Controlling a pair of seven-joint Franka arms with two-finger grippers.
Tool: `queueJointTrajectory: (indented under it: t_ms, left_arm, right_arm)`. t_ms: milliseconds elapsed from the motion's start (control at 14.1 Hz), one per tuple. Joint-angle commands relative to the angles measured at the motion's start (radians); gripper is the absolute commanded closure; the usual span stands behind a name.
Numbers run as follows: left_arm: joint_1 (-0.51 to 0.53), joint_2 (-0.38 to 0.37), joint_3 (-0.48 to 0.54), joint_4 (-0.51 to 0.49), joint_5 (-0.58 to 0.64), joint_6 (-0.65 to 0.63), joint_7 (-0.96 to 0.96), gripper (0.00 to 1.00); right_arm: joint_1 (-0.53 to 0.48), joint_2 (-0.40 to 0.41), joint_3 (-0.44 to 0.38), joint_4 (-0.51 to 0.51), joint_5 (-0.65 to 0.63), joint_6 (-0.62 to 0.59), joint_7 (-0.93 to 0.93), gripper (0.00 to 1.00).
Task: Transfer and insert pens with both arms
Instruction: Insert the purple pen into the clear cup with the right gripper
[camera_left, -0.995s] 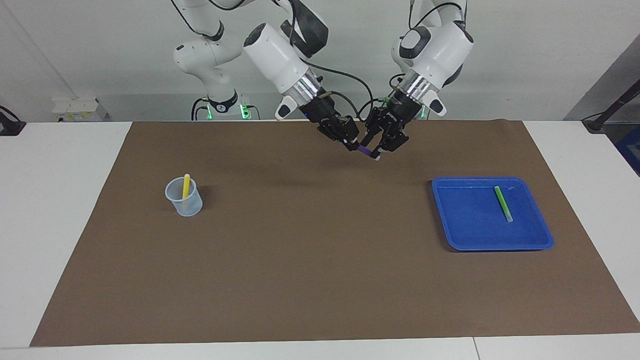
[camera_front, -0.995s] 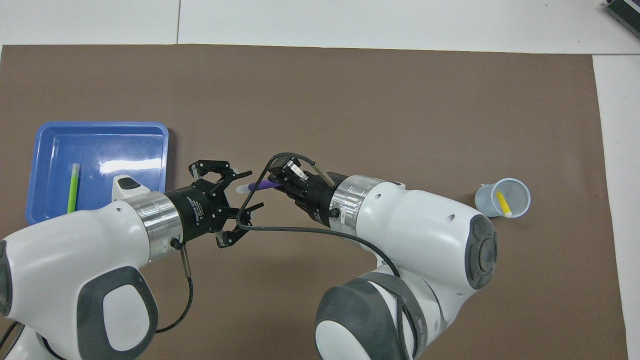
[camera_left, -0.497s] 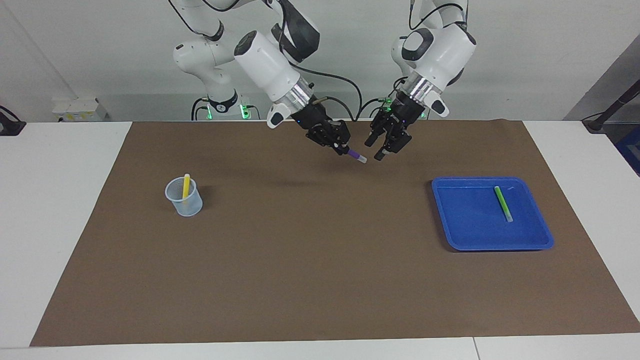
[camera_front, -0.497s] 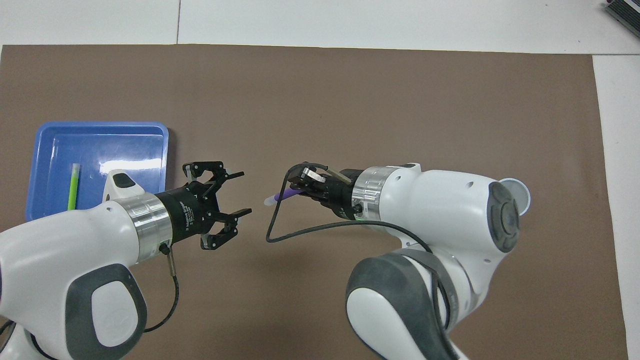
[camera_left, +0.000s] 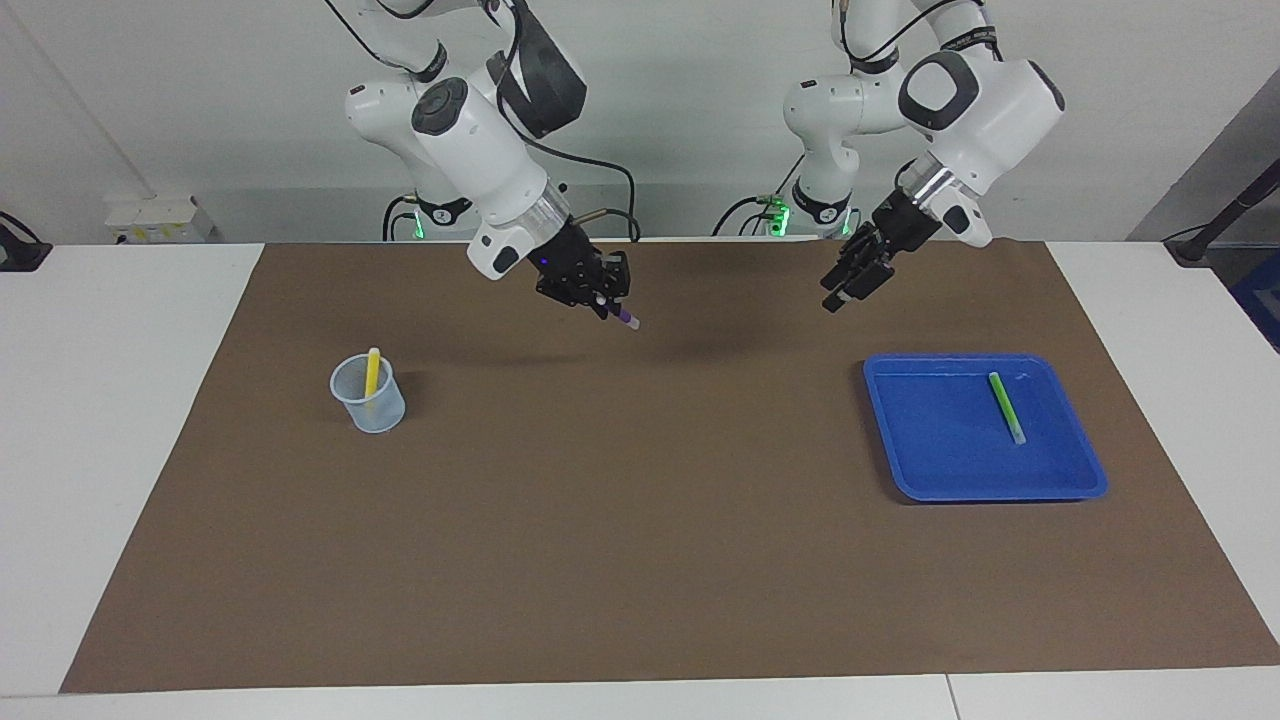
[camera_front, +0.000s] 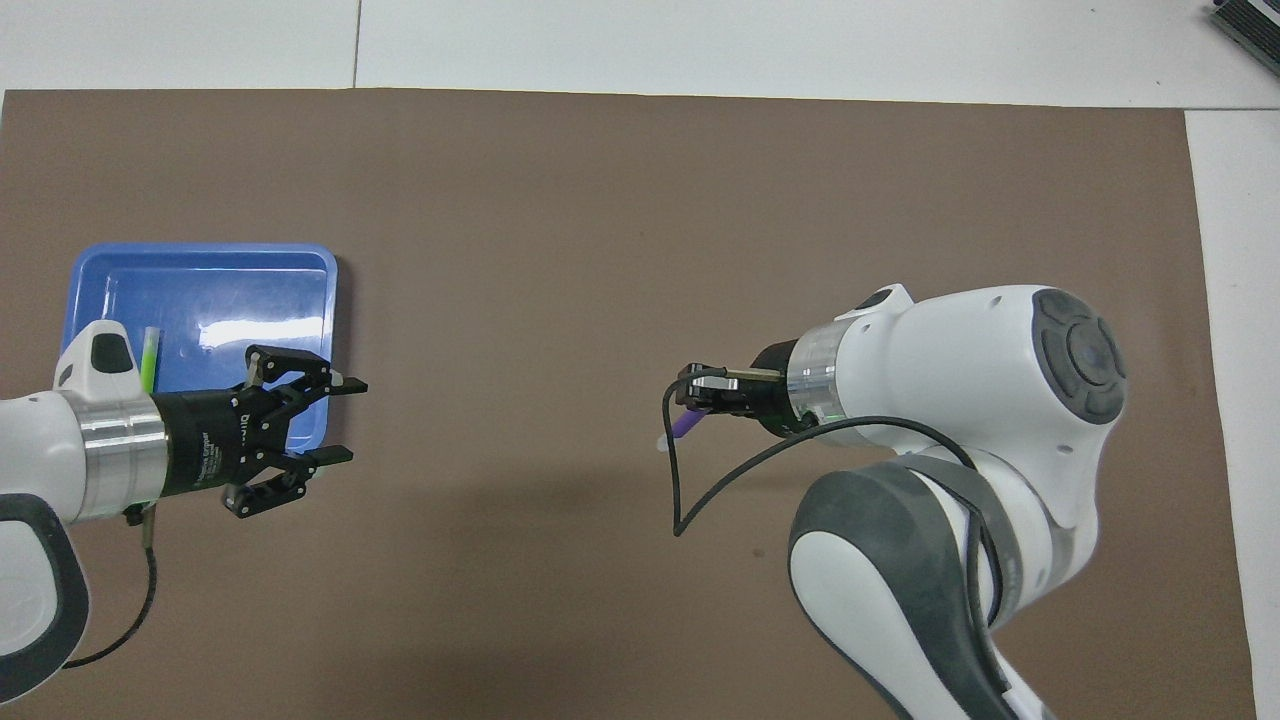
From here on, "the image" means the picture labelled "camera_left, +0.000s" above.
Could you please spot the brown table mat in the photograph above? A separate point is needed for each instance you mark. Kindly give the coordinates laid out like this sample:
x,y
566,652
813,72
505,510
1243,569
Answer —
x,y
640,520

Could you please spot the green pen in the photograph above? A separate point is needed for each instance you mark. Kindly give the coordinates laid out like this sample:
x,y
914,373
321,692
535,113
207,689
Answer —
x,y
1006,407

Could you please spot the black stand pole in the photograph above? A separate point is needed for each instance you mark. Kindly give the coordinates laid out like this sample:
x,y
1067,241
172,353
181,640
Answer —
x,y
1240,205

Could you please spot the blue crate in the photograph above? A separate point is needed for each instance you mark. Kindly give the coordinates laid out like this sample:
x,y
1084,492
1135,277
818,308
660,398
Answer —
x,y
1262,300

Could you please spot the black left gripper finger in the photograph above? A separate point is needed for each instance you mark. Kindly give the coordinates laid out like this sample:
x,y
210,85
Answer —
x,y
845,270
870,280

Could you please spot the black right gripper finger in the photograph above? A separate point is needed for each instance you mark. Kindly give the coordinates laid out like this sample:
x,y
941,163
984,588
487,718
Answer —
x,y
618,275
590,298

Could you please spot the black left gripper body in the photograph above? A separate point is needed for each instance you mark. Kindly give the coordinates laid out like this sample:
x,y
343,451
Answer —
x,y
905,222

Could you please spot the translucent plastic cup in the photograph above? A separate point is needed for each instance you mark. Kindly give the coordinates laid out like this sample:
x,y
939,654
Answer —
x,y
385,415

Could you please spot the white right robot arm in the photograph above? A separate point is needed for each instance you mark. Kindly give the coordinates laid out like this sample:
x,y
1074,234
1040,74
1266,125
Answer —
x,y
470,140

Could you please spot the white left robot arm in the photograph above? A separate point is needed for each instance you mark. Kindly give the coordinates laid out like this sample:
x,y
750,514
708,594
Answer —
x,y
985,110

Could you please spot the purple pen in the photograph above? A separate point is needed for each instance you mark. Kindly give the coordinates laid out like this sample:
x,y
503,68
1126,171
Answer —
x,y
628,320

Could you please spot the white power strip box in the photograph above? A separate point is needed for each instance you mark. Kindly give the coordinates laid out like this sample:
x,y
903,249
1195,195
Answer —
x,y
150,222

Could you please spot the yellow pen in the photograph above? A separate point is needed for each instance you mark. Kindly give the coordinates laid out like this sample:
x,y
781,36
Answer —
x,y
373,368

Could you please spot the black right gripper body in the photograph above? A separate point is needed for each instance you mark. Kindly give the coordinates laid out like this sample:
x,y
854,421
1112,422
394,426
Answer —
x,y
568,262

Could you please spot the black clamp bracket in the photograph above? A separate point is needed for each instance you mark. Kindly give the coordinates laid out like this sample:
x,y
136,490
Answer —
x,y
20,255

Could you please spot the blue plastic tray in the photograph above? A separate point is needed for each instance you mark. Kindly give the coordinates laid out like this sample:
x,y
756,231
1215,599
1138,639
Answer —
x,y
960,450

